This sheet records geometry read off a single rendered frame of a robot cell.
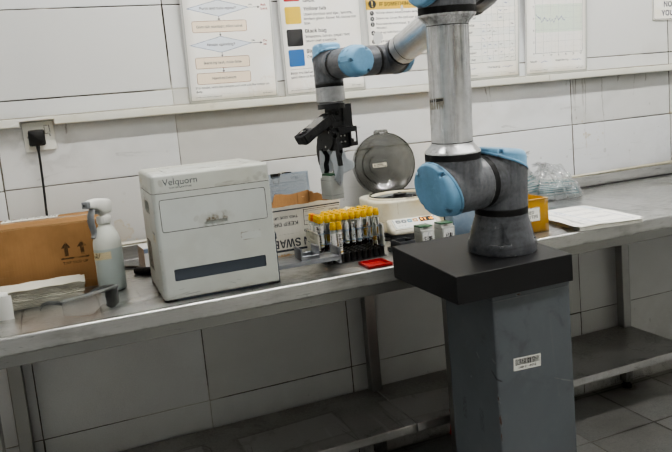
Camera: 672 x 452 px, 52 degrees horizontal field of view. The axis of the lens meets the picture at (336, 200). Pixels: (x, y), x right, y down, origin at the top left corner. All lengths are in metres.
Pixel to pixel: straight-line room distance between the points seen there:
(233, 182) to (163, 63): 0.72
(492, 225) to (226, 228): 0.61
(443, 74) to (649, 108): 1.90
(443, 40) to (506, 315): 0.58
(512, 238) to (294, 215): 0.73
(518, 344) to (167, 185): 0.85
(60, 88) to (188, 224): 0.77
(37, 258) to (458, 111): 1.16
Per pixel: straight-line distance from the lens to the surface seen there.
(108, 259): 1.83
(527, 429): 1.62
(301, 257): 1.73
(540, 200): 2.07
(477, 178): 1.42
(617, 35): 3.10
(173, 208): 1.62
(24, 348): 1.62
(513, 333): 1.53
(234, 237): 1.65
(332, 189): 1.78
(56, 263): 1.96
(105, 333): 1.61
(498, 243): 1.53
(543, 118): 2.84
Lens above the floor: 1.29
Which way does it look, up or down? 8 degrees down
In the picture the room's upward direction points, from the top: 5 degrees counter-clockwise
